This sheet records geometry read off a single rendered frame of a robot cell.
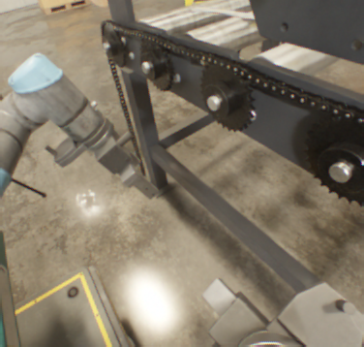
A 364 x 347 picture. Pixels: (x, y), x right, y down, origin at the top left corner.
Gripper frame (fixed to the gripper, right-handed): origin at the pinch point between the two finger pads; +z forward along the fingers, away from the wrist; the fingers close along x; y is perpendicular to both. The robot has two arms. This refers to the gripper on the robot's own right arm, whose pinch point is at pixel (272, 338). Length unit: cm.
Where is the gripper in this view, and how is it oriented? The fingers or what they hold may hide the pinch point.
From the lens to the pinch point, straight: 43.0
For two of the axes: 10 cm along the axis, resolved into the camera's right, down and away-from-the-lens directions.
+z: 3.1, 3.9, 8.7
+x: 6.6, 5.7, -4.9
